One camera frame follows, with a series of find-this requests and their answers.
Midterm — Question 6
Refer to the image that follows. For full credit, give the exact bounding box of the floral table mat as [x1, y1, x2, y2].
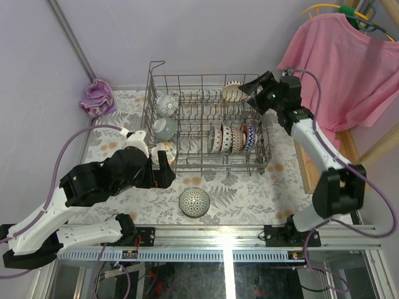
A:
[67, 88, 355, 225]

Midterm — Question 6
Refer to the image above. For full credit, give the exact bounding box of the corner aluminium post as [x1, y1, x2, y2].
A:
[46, 0, 95, 82]

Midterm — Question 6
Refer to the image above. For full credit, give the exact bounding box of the cream bowl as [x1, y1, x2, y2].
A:
[221, 80, 245, 102]

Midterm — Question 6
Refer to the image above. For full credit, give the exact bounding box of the red diamond patterned bowl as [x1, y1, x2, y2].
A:
[241, 123, 249, 136]

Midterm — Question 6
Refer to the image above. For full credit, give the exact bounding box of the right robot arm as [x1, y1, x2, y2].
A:
[239, 72, 366, 246]

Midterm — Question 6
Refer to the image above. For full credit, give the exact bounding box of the yellow floral bowl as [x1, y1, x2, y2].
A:
[151, 142, 177, 165]

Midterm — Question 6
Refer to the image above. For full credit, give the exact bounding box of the white wrist camera, left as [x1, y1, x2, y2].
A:
[120, 128, 150, 158]

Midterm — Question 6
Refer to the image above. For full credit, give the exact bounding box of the aluminium frame rail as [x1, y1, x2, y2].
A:
[46, 224, 383, 250]

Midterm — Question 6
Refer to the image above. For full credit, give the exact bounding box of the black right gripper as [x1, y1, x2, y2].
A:
[238, 71, 284, 115]

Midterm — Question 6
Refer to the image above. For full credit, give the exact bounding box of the pink t-shirt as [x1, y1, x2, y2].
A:
[277, 13, 398, 148]

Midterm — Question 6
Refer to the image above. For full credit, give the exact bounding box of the blue zigzag bowl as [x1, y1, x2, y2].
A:
[244, 125, 257, 151]

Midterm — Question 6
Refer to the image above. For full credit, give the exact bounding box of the grey wire dish rack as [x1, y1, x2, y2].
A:
[141, 60, 271, 175]

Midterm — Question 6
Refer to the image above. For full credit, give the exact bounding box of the green diamond patterned bowl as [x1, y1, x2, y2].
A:
[207, 126, 217, 154]

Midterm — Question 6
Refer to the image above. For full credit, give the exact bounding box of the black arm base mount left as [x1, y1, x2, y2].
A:
[133, 227, 156, 248]

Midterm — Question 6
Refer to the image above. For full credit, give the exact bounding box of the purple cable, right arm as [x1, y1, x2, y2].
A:
[282, 68, 397, 292]

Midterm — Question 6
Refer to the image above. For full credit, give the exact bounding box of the slotted cable duct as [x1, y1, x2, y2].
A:
[59, 247, 305, 263]

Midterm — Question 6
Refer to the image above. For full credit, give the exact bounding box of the black patterned bowl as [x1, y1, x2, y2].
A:
[178, 187, 211, 219]

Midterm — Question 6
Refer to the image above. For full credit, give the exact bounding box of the wooden tray frame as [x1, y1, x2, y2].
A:
[282, 83, 371, 195]

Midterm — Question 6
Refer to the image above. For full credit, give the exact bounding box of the grey dotted bowl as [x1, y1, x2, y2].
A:
[152, 118, 178, 142]

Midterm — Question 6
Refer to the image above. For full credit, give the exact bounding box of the yellow clothes hanger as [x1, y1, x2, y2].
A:
[300, 3, 398, 42]

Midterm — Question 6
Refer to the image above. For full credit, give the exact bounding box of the white bowl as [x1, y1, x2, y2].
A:
[214, 124, 224, 153]
[221, 124, 233, 154]

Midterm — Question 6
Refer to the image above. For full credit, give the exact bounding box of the brown lattice patterned bowl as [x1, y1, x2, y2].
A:
[231, 128, 244, 153]

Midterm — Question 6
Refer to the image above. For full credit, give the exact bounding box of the purple crumpled cloth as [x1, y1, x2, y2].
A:
[79, 78, 117, 119]

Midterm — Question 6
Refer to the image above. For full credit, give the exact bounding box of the teal clothes hanger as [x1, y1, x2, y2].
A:
[338, 6, 395, 41]

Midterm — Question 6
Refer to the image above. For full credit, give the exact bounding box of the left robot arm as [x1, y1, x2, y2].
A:
[1, 146, 176, 270]

